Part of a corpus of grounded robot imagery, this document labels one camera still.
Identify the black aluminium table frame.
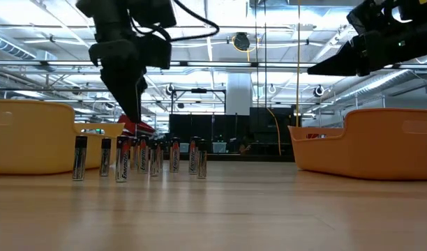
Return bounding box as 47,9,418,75
163,153,295,162

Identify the orange plastic bin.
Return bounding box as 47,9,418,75
288,107,427,181

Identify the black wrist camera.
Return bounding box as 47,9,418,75
346,0,396,36
138,33,172,70

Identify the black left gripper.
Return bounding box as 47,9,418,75
88,33,149,123

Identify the yellow cable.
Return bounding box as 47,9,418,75
267,107,283,156

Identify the person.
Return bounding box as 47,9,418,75
239,134,255,155

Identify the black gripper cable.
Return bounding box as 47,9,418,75
129,0,220,43

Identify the yellow plastic bin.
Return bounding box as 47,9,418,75
0,99,126,175

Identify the black metal rack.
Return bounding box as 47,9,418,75
170,88,227,116

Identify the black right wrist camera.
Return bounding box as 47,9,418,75
346,0,396,36

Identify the black cabinet row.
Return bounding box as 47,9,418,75
168,106,294,156

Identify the silver and black battery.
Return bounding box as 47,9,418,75
188,137,200,176
149,140,161,177
169,137,181,174
115,135,130,183
73,135,89,181
137,135,150,175
197,139,208,179
100,137,112,177

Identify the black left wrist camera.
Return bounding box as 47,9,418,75
138,33,172,70

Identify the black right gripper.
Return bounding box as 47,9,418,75
306,17,427,77

